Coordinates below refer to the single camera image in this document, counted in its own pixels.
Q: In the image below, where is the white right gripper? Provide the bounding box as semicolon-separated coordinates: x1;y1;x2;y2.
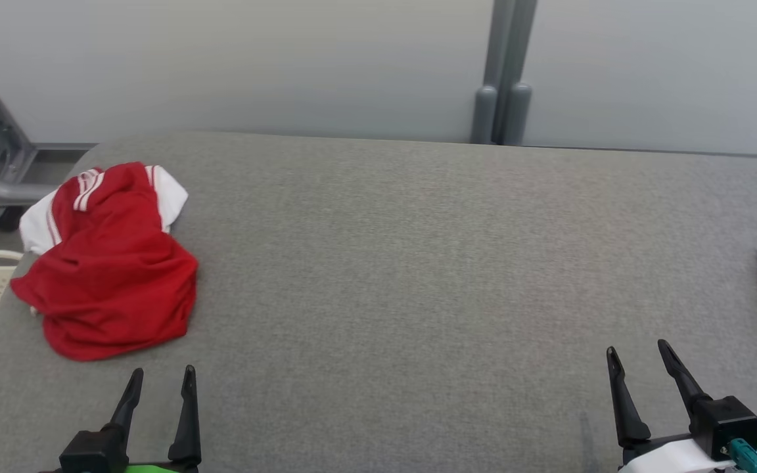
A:
606;339;737;473

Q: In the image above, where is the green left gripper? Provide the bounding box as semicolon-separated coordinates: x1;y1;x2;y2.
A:
108;365;202;473

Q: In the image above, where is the red Bulls 23 jersey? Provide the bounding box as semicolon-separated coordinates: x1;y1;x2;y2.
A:
11;162;199;362

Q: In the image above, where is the black right cable teal plug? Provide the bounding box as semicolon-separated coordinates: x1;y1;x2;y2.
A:
727;439;757;473

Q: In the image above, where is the grey metal cart frame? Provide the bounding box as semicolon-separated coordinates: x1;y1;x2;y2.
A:
0;46;98;206

